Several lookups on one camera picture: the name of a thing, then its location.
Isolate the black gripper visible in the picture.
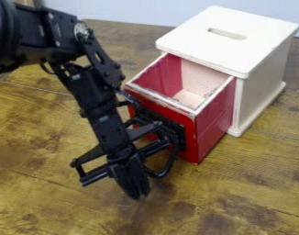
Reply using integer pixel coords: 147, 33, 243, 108
68, 106, 174, 200

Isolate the black metal drawer handle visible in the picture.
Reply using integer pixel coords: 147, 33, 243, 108
126, 106, 187, 178

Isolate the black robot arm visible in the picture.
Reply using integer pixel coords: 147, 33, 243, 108
0, 0, 178, 199

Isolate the red wooden drawer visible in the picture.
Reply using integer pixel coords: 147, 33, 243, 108
125, 53, 237, 163

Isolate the white wooden box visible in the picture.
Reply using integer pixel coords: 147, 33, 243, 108
157, 6, 299, 137

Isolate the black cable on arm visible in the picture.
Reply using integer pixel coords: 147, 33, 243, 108
114, 88, 139, 106

